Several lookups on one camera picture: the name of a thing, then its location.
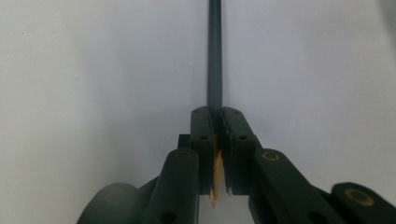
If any black chopstick orange end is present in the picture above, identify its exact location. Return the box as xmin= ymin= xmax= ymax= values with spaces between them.
xmin=206 ymin=0 xmax=224 ymax=209

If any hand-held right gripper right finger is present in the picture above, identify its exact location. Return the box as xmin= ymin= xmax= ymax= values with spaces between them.
xmin=221 ymin=106 xmax=262 ymax=196

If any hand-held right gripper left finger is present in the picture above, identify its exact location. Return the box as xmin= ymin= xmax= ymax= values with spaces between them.
xmin=177 ymin=105 xmax=217 ymax=196

